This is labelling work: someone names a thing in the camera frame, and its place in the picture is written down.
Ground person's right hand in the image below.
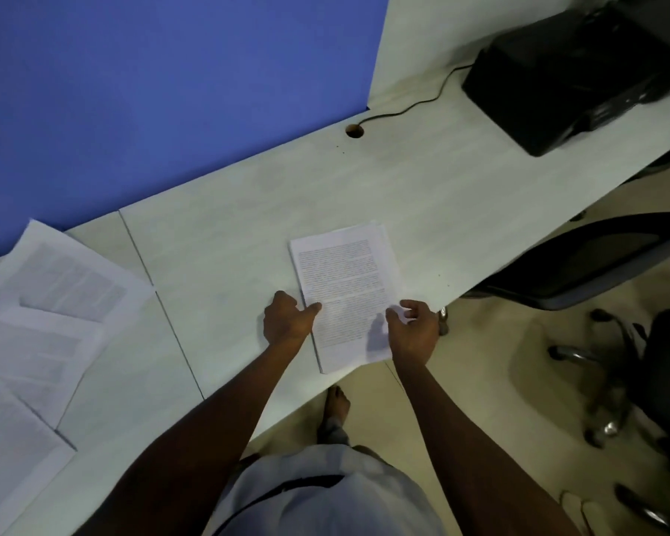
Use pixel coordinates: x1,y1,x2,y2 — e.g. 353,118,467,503
385,299,441,368

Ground neat stack of printed sheets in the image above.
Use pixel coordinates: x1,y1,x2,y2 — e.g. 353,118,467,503
289,221,406,376

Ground person's left hand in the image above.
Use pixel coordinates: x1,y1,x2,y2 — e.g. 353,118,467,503
262,290,323,350

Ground grey trousers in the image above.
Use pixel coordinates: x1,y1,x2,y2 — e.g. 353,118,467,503
316,418,392,459

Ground black strap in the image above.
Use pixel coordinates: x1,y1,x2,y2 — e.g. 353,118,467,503
211,473,347,536

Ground black printer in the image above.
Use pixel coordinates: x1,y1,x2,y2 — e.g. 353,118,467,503
461,0,670,158

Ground spread of printed papers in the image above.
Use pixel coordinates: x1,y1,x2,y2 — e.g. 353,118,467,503
0,219,156,536

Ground white shirt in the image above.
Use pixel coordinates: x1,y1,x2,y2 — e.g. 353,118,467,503
203,443,447,536

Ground pale slipper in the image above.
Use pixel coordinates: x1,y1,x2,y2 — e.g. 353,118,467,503
582,499,616,536
560,491,586,534

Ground person's left forearm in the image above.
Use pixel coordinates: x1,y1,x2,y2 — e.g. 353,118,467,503
73,339,308,536

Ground person's right forearm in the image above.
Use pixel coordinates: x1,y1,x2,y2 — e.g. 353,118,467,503
393,360,583,536

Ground black cable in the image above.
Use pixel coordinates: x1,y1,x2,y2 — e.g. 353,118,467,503
357,63,476,129

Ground person's right foot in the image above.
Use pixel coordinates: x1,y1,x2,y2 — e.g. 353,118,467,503
318,384,351,425

